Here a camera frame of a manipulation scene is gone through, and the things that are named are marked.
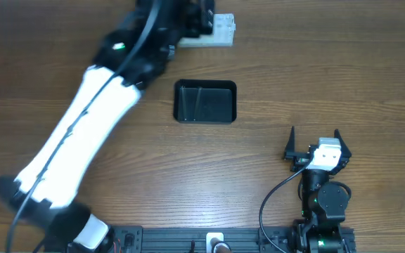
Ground black tray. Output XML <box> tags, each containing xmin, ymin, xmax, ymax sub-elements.
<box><xmin>172</xmin><ymin>79</ymin><xmax>238</xmax><ymax>125</ymax></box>

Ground mounting rail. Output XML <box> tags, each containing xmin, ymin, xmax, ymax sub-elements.
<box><xmin>109</xmin><ymin>225</ymin><xmax>357</xmax><ymax>253</ymax></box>

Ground white test tube rack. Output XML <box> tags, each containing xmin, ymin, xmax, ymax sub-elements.
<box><xmin>177</xmin><ymin>13</ymin><xmax>237</xmax><ymax>48</ymax></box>

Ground black cable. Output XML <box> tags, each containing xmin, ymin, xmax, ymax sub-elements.
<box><xmin>4</xmin><ymin>0</ymin><xmax>163</xmax><ymax>253</ymax></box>
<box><xmin>258</xmin><ymin>160</ymin><xmax>312</xmax><ymax>253</ymax></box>

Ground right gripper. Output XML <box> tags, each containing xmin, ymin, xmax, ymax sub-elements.
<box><xmin>283</xmin><ymin>125</ymin><xmax>352</xmax><ymax>176</ymax></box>

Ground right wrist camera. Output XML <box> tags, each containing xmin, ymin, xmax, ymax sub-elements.
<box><xmin>309</xmin><ymin>136</ymin><xmax>342</xmax><ymax>172</ymax></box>

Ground clear test tube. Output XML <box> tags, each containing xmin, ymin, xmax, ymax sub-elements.
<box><xmin>192</xmin><ymin>86</ymin><xmax>204</xmax><ymax>122</ymax></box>
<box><xmin>179</xmin><ymin>86</ymin><xmax>189</xmax><ymax>122</ymax></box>

